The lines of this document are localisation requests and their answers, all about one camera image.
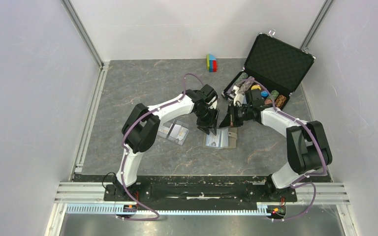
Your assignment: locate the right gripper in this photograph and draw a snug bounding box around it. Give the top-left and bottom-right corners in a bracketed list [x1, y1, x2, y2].
[219, 103, 252, 129]

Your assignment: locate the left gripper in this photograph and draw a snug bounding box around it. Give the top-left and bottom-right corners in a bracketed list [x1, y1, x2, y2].
[193, 106, 219, 135]

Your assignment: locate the credit card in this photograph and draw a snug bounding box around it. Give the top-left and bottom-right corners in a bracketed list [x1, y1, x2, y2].
[205, 128, 229, 148]
[168, 124, 189, 142]

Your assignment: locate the clear plastic card sleeve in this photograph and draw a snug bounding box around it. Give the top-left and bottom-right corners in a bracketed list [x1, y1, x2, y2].
[157, 119, 189, 146]

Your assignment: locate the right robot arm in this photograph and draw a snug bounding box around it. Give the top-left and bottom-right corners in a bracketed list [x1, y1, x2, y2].
[220, 88, 332, 201]

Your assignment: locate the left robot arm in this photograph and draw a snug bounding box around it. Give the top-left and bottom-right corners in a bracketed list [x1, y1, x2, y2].
[116, 85, 219, 200]

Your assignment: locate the yellow dealer chip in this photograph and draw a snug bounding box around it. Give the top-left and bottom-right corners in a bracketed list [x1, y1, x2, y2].
[251, 85, 262, 90]

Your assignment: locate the blue dealer chip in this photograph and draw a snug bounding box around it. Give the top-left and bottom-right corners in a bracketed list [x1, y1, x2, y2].
[261, 90, 269, 98]

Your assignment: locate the colourful toy block stack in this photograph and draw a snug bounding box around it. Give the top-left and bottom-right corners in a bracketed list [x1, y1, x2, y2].
[206, 54, 218, 72]

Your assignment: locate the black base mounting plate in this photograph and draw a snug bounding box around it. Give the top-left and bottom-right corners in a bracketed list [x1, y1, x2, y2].
[102, 175, 298, 212]

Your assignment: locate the black poker chip case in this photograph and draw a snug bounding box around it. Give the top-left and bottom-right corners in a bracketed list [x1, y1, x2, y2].
[221, 33, 316, 109]

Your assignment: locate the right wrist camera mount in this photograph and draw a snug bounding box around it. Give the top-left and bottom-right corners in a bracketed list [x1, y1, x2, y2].
[231, 86, 244, 107]

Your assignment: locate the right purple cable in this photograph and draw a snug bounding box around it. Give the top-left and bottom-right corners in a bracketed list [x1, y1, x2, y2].
[226, 80, 328, 222]

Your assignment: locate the white slotted cable duct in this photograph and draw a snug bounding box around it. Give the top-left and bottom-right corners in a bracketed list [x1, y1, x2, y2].
[65, 203, 271, 217]

